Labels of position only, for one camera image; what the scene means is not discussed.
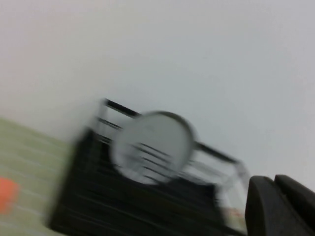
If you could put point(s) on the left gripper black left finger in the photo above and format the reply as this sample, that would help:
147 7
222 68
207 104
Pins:
263 209

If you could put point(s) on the grey round plate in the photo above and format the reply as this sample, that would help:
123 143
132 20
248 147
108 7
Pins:
152 137

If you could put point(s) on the black plastic drip tray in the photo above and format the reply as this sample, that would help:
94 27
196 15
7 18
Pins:
123 201

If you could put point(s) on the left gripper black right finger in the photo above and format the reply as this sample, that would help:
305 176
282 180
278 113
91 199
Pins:
300 199

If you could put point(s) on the orange cube block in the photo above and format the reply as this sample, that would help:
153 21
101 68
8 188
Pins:
7 194

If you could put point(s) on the green checkered tablecloth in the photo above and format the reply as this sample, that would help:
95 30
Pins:
29 152

